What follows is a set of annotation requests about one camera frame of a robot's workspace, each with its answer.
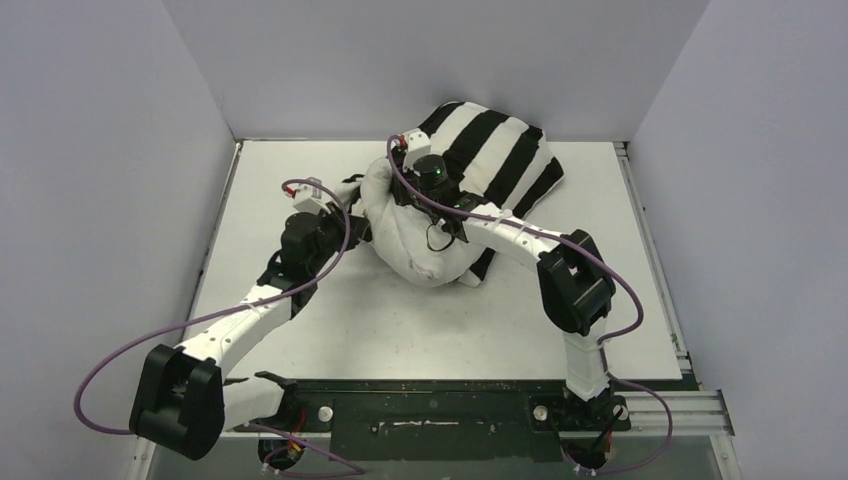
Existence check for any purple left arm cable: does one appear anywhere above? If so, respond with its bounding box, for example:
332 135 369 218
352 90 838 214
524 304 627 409
71 177 354 436

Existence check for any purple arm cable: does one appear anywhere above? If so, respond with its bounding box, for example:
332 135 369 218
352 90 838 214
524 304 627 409
71 177 354 436
384 138 648 343

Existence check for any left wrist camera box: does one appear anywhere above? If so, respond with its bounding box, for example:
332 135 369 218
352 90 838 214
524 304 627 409
283 178 344 215

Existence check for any black white striped pillowcase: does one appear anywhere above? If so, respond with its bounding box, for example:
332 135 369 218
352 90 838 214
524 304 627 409
418 101 564 280

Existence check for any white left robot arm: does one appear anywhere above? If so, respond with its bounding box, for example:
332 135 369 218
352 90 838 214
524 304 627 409
129 206 371 460

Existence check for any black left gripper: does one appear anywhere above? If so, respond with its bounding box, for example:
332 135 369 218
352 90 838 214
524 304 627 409
308 201 370 275

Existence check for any black metal base rail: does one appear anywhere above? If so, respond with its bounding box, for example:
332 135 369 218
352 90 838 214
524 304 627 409
143 376 733 480

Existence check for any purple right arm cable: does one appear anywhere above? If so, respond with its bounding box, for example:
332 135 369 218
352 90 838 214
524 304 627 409
384 138 648 343

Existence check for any white pillow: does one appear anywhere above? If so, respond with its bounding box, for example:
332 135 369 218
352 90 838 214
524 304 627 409
357 158 484 288

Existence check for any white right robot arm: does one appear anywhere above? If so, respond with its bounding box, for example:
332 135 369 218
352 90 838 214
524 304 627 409
387 138 620 428

